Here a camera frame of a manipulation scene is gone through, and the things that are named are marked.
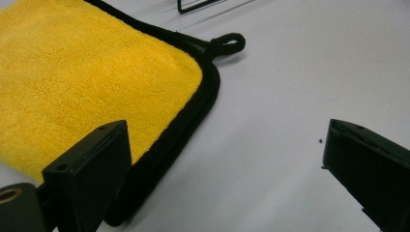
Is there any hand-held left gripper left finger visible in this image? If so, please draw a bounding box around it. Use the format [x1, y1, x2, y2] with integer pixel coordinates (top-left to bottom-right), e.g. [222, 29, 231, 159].
[42, 119, 133, 232]

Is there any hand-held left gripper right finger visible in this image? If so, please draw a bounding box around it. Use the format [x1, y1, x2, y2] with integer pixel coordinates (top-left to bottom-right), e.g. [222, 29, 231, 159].
[322, 118, 410, 232]

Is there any yellow towel with black trim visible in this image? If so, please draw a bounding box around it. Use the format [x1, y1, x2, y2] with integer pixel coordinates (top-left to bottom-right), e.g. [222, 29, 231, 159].
[0, 0, 247, 227]

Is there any black wire rack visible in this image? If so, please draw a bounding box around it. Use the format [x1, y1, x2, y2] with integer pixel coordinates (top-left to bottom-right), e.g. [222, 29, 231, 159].
[176, 0, 226, 15]

